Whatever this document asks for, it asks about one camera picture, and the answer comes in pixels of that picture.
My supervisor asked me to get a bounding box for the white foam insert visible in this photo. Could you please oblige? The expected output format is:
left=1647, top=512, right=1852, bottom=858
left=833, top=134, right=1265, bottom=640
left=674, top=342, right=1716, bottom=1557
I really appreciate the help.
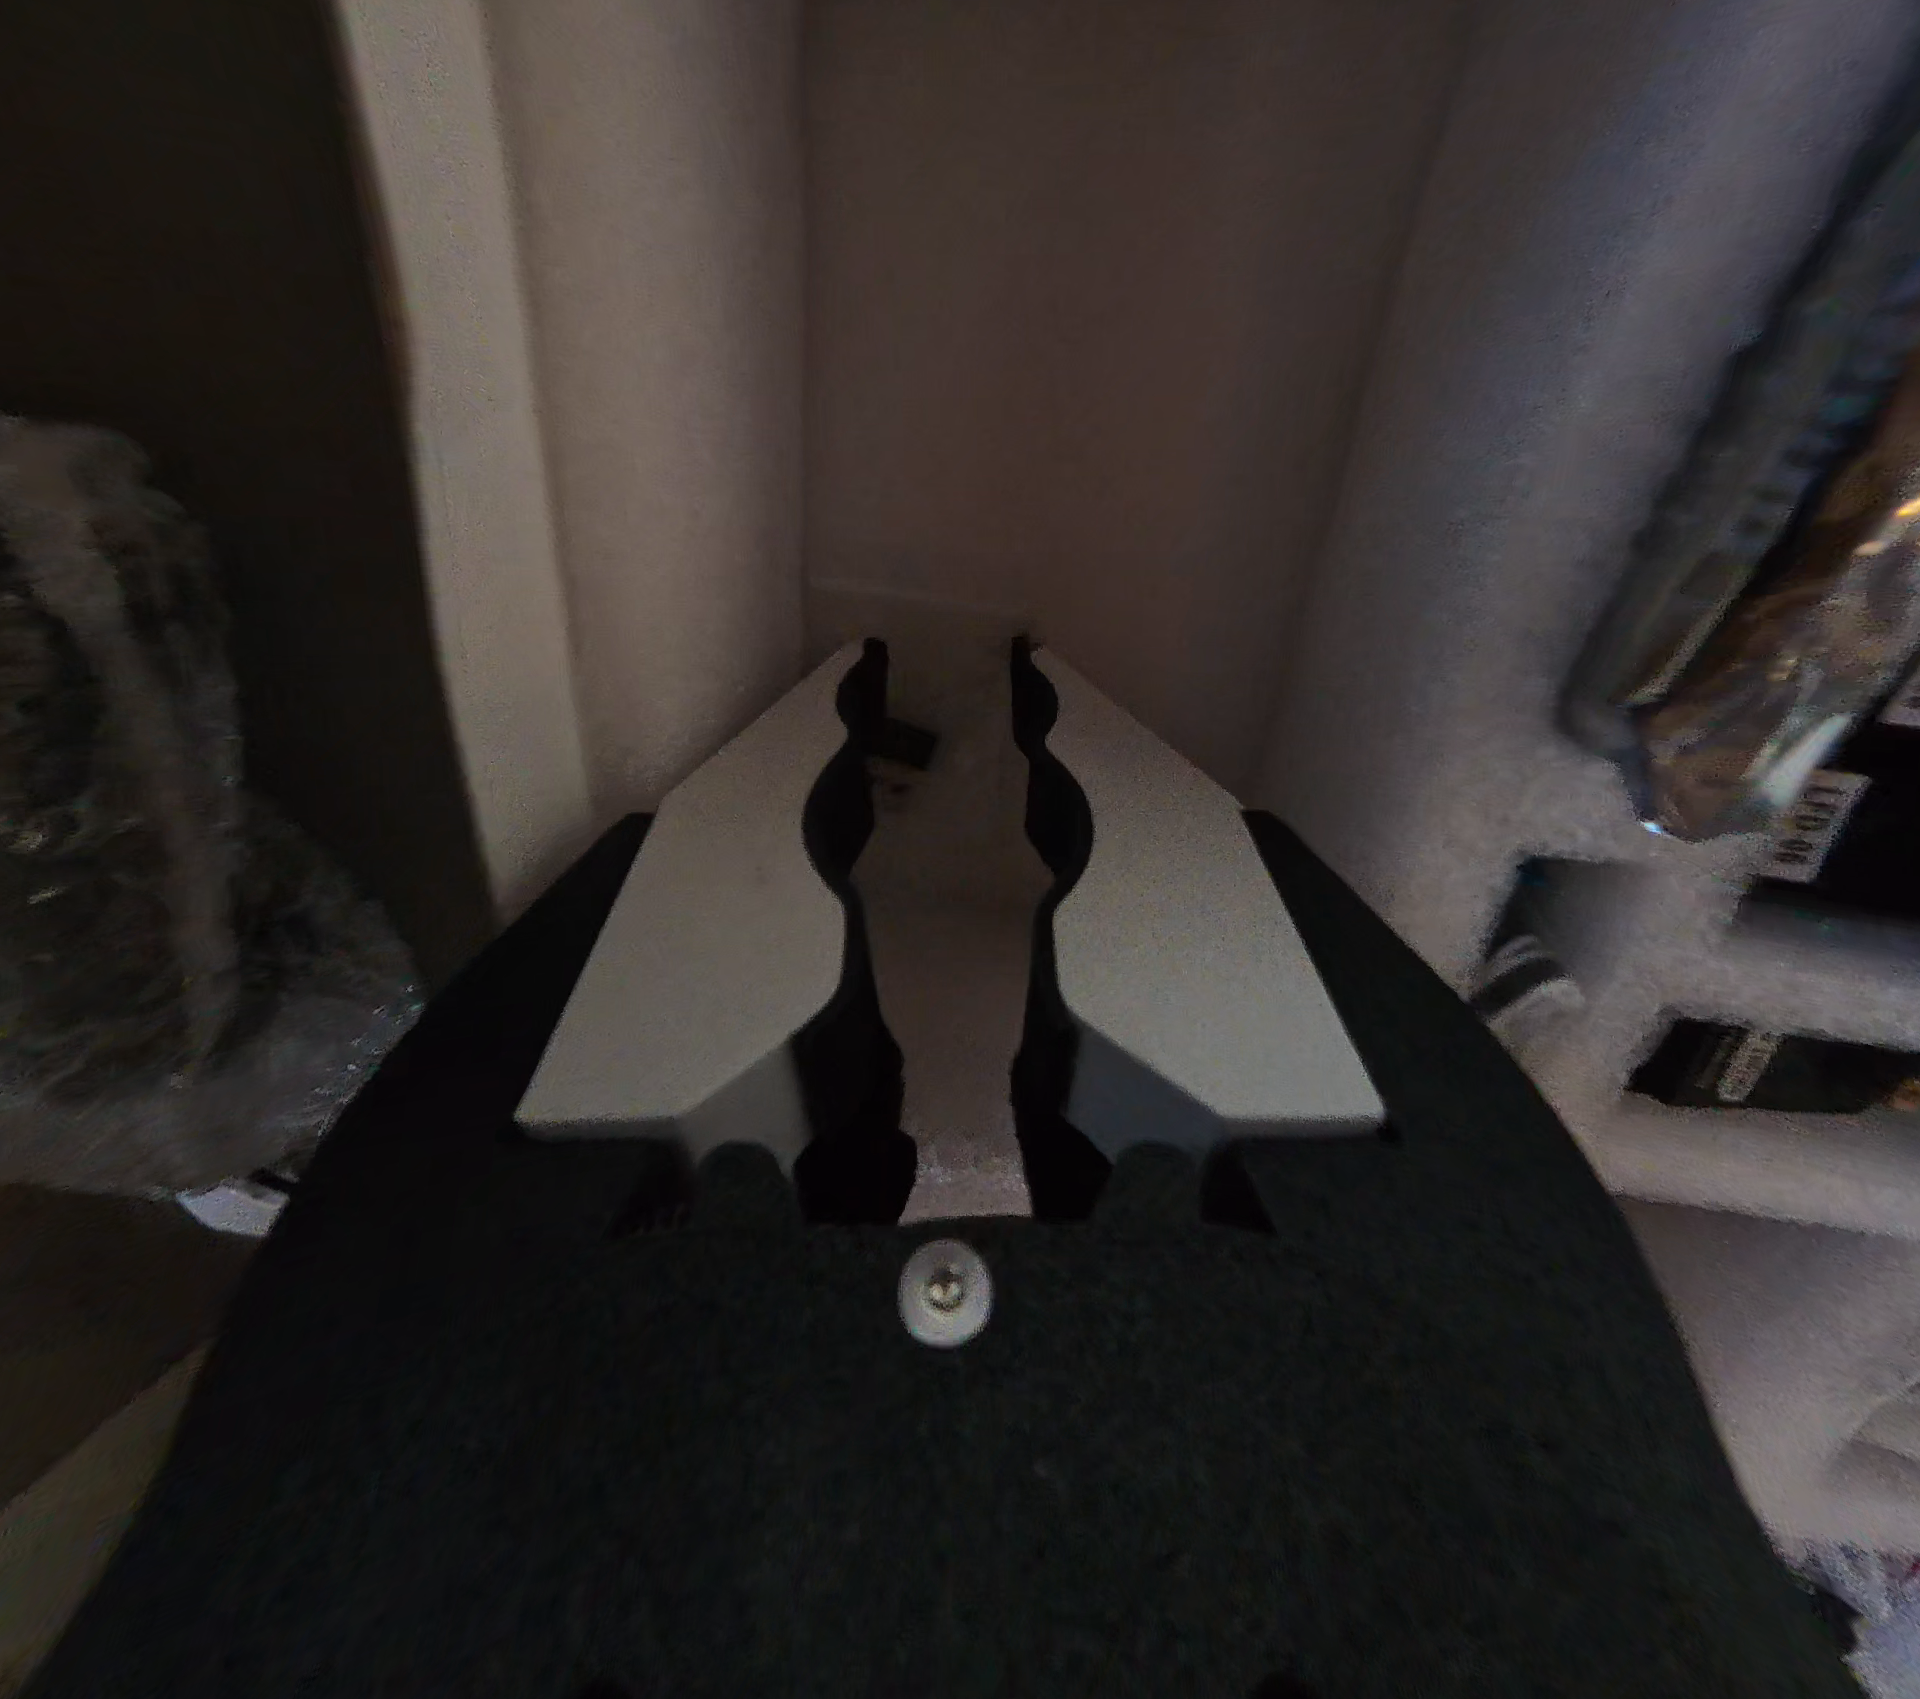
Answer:
left=451, top=0, right=1920, bottom=1581

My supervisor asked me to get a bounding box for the bubble wrap package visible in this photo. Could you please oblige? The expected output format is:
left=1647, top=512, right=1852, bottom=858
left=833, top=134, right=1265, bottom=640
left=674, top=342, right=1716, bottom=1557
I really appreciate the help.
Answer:
left=0, top=416, right=427, bottom=1198

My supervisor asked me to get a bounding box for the black servo with black disc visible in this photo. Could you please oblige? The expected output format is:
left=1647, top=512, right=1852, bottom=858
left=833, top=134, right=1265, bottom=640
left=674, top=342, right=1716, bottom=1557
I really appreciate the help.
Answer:
left=1746, top=710, right=1920, bottom=922

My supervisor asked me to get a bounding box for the small metal part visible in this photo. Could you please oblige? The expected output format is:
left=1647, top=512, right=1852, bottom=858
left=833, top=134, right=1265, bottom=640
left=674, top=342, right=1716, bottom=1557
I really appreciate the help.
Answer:
left=1477, top=860, right=1584, bottom=1026

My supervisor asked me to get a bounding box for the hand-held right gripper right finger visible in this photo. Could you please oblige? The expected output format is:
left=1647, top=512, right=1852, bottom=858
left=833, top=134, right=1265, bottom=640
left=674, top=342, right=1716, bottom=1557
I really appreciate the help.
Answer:
left=1009, top=634, right=1386, bottom=1224

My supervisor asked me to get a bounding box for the small black servo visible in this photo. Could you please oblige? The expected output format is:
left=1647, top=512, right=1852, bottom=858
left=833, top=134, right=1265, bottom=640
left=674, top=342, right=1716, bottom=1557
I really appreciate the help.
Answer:
left=1627, top=1016, right=1920, bottom=1120

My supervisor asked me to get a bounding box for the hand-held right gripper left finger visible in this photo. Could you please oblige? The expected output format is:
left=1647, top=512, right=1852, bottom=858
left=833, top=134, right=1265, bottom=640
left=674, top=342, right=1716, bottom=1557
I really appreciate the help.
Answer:
left=515, top=638, right=920, bottom=1228

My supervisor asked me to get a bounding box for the silver foil bag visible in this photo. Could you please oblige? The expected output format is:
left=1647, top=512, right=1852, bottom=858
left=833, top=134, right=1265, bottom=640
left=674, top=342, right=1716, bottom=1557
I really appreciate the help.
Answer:
left=1561, top=80, right=1920, bottom=838

